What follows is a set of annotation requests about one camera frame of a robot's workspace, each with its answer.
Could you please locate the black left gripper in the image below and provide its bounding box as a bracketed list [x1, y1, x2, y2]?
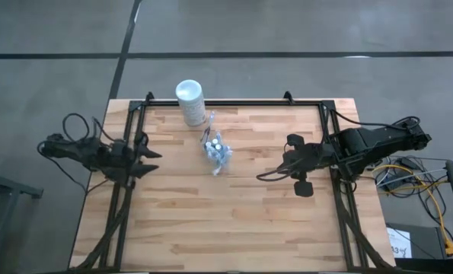
[96, 131, 163, 183]

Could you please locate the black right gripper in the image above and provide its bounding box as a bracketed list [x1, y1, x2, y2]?
[255, 133, 336, 199]

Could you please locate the clear acrylic organizer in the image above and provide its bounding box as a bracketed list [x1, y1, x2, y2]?
[201, 131, 234, 177]

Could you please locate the white wipes canister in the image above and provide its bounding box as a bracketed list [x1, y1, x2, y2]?
[174, 78, 207, 128]

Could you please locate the white paper label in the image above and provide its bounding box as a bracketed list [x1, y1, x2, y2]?
[387, 227, 413, 260]

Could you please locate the black metal stand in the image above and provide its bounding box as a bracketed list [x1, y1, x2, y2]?
[0, 166, 45, 274]

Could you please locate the black box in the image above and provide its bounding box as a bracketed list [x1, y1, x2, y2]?
[384, 221, 453, 274]

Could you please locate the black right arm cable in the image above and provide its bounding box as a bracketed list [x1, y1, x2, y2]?
[327, 107, 421, 130]

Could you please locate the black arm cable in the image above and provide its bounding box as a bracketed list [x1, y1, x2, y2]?
[37, 112, 115, 193]
[327, 107, 421, 130]

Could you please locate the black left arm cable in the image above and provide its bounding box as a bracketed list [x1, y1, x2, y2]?
[37, 112, 115, 193]

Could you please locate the yellow floor cable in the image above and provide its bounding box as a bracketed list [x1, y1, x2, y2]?
[372, 163, 453, 256]

